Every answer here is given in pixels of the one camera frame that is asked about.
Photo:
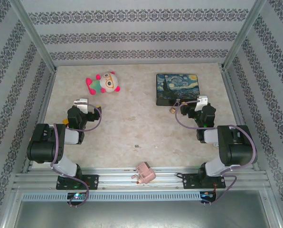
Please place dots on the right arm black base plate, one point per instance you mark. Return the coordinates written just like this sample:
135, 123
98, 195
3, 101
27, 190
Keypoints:
191, 181

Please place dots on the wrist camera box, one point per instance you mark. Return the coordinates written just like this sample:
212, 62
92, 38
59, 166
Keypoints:
83, 105
201, 102

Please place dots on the starry night painted box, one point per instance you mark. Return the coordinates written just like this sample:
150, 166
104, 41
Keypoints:
177, 85

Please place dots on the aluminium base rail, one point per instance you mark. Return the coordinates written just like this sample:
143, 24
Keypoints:
117, 177

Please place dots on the small circuit board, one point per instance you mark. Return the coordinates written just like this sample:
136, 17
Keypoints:
208, 195
77, 196

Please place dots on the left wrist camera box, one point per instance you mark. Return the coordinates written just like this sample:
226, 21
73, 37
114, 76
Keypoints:
83, 105

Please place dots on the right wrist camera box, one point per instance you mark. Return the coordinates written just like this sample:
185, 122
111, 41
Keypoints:
201, 102

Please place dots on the aluminium corner post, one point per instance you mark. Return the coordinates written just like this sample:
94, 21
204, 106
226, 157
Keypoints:
37, 40
243, 35

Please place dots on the aluminium side rail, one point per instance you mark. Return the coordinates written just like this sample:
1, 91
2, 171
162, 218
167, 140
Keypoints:
233, 95
40, 118

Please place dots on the white pink plush toy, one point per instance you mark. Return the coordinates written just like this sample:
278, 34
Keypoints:
106, 83

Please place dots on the grey metal shelf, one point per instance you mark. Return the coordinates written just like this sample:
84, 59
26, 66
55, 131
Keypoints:
141, 213

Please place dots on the pink plastic toy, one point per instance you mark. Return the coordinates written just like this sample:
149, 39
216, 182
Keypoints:
145, 174

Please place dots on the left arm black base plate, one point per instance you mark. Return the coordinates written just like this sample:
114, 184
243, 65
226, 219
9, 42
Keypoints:
91, 181

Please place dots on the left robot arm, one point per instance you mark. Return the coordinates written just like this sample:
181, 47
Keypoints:
44, 147

